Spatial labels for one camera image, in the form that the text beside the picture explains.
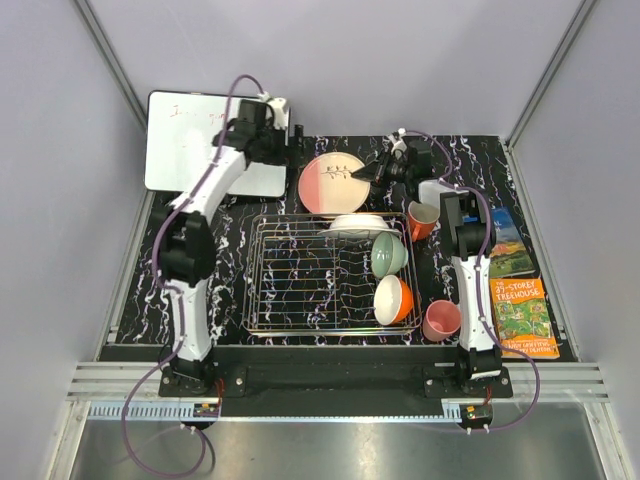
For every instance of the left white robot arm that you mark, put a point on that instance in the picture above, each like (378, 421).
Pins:
(184, 256)

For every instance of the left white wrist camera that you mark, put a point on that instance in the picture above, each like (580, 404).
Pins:
(273, 113)

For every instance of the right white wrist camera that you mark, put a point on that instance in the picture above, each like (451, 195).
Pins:
(398, 145)

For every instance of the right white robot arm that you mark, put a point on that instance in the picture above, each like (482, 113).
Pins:
(467, 238)

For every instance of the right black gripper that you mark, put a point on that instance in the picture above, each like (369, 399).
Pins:
(374, 171)

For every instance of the white dry-erase board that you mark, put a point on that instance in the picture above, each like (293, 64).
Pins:
(180, 130)

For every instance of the mint green bowl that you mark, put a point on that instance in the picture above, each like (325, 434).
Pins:
(388, 255)

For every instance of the white fluted plate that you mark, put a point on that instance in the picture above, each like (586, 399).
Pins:
(355, 226)

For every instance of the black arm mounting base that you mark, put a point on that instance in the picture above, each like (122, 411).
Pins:
(332, 382)

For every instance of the orange bowl white inside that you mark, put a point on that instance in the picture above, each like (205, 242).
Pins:
(393, 301)

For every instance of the pink plate with leaf sprig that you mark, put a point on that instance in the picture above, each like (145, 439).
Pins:
(326, 185)

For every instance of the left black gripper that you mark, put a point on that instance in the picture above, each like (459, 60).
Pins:
(280, 157)

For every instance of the pink plastic cup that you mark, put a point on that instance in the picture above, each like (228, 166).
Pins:
(442, 319)

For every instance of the Animal Farm book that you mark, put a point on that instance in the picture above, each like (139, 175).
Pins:
(509, 256)

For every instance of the orange mug white inside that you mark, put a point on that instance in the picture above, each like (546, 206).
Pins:
(422, 220)

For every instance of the orange Treehouse book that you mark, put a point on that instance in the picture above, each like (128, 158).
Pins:
(522, 318)

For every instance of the metal wire dish rack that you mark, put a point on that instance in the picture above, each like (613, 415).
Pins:
(302, 279)

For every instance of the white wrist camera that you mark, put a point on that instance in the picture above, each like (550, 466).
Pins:
(273, 113)
(398, 145)

